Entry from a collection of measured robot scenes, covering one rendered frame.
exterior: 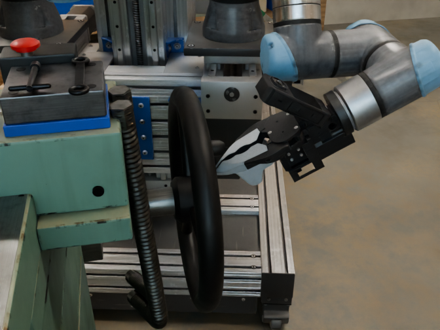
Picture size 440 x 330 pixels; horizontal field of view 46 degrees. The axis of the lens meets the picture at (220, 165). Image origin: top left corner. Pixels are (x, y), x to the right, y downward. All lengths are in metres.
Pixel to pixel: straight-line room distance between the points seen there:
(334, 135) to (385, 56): 0.14
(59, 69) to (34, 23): 0.74
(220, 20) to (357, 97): 0.54
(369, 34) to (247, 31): 0.43
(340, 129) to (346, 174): 1.51
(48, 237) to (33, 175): 0.07
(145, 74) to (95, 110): 0.79
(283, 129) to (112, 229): 0.32
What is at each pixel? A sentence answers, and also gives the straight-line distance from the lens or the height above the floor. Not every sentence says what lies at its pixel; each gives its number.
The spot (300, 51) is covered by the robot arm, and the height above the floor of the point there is 0.94.
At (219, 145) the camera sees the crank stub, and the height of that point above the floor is 0.82.
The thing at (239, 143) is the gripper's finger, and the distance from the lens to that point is 0.80.
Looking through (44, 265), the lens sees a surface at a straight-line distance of 0.59.
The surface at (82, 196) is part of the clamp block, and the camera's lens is 0.56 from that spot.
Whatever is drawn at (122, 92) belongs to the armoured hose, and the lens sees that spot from 0.58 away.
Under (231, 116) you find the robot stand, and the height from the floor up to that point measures 0.69.
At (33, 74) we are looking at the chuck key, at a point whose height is 1.01.
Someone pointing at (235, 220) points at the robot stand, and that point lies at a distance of 1.63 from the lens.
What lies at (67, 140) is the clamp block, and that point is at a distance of 0.52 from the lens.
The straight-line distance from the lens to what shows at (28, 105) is 0.52.
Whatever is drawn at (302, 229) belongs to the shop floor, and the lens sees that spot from 1.96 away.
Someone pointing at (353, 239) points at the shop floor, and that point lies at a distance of 1.95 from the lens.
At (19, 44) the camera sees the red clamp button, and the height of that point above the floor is 1.02.
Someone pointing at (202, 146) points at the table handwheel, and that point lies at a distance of 0.54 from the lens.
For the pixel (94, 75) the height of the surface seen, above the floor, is 1.00.
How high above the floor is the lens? 1.19
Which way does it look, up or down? 31 degrees down
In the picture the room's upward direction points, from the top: straight up
